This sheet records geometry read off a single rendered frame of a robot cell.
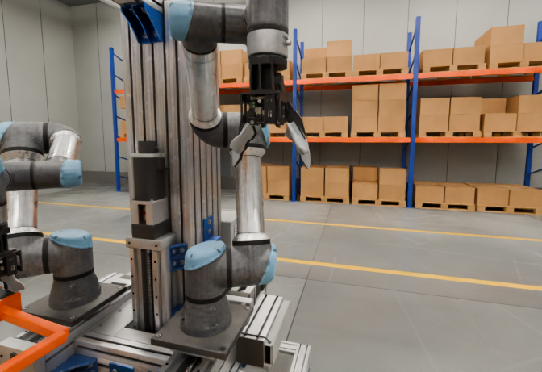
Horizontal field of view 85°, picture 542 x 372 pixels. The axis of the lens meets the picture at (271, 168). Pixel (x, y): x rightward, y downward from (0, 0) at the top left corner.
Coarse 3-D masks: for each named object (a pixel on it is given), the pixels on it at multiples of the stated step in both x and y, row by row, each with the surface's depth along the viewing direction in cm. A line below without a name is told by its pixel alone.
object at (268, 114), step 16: (256, 64) 50; (272, 64) 50; (256, 80) 52; (272, 80) 51; (240, 96) 51; (256, 96) 53; (272, 96) 50; (240, 112) 51; (256, 112) 52; (272, 112) 50; (288, 112) 55
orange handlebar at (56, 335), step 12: (0, 312) 66; (12, 312) 66; (24, 312) 66; (24, 324) 63; (36, 324) 62; (48, 324) 62; (48, 336) 58; (60, 336) 58; (36, 348) 55; (48, 348) 56; (12, 360) 52; (24, 360) 53; (36, 360) 55
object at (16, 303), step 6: (0, 288) 73; (0, 294) 70; (6, 294) 71; (12, 294) 71; (18, 294) 71; (0, 300) 68; (6, 300) 69; (12, 300) 70; (18, 300) 71; (0, 306) 68; (12, 306) 70; (18, 306) 71
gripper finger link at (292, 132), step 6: (288, 126) 53; (294, 126) 55; (288, 132) 55; (294, 132) 54; (300, 132) 55; (288, 138) 56; (294, 138) 51; (300, 138) 55; (300, 144) 52; (306, 144) 55; (300, 150) 55; (306, 150) 54; (306, 156) 55; (306, 162) 55; (306, 168) 55
